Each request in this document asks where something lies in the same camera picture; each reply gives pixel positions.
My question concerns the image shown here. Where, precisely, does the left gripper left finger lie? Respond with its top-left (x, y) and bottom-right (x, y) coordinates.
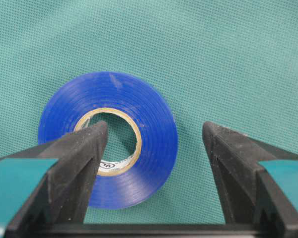
top-left (0, 121), bottom-right (108, 238)

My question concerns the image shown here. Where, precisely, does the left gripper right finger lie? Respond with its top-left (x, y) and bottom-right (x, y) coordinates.
top-left (202, 121), bottom-right (298, 238)

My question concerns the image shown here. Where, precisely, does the blue tape roll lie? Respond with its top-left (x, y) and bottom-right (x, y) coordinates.
top-left (38, 72), bottom-right (178, 210)

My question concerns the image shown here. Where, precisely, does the green table cloth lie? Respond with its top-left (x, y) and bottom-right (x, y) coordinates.
top-left (0, 0), bottom-right (298, 224)

